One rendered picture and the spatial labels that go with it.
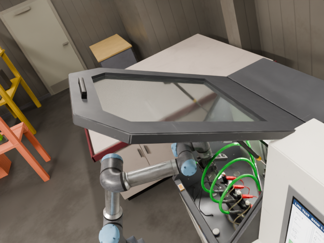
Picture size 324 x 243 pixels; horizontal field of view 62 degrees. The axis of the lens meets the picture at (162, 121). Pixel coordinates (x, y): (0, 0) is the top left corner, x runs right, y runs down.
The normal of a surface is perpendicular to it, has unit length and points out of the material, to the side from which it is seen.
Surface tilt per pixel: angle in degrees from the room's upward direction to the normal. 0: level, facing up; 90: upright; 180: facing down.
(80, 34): 90
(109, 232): 7
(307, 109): 0
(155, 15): 90
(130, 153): 90
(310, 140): 0
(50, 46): 90
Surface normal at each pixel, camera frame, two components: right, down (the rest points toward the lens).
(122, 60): 0.35, 0.43
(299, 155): -0.33, -0.77
